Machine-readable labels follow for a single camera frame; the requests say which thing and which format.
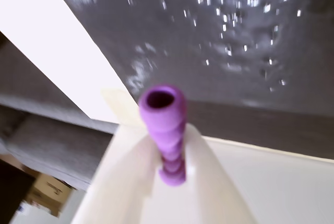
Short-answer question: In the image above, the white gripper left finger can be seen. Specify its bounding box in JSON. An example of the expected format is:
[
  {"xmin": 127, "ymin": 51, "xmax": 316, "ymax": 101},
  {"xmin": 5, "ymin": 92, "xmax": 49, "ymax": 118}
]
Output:
[{"xmin": 70, "ymin": 123, "xmax": 163, "ymax": 224}]

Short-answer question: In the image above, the grey fabric sofa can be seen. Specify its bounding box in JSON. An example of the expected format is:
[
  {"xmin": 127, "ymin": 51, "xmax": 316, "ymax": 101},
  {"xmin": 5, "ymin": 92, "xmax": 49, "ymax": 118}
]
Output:
[{"xmin": 0, "ymin": 31, "xmax": 118, "ymax": 192}]

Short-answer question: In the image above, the black flat panel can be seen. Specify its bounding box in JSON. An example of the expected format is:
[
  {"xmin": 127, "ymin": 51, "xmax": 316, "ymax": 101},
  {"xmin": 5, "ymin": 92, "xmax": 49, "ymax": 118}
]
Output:
[{"xmin": 0, "ymin": 159, "xmax": 37, "ymax": 222}]

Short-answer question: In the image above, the dark grey table mat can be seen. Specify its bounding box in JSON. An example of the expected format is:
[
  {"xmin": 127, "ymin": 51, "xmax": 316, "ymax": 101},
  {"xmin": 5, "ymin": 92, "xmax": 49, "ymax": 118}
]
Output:
[{"xmin": 44, "ymin": 0, "xmax": 334, "ymax": 161}]

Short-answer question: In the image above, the purple ribbed pen grip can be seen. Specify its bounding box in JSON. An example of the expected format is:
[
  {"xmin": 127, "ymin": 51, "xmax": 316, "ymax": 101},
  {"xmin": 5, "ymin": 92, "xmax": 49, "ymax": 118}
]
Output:
[{"xmin": 138, "ymin": 84, "xmax": 189, "ymax": 188}]

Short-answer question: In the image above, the brown cardboard box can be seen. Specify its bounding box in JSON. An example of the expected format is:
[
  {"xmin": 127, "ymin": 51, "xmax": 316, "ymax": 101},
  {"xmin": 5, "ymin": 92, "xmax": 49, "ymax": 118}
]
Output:
[{"xmin": 25, "ymin": 171, "xmax": 74, "ymax": 217}]

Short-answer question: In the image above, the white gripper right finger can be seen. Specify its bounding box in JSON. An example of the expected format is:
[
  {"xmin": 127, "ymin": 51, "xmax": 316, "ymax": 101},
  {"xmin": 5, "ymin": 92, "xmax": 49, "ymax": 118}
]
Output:
[{"xmin": 182, "ymin": 124, "xmax": 258, "ymax": 224}]

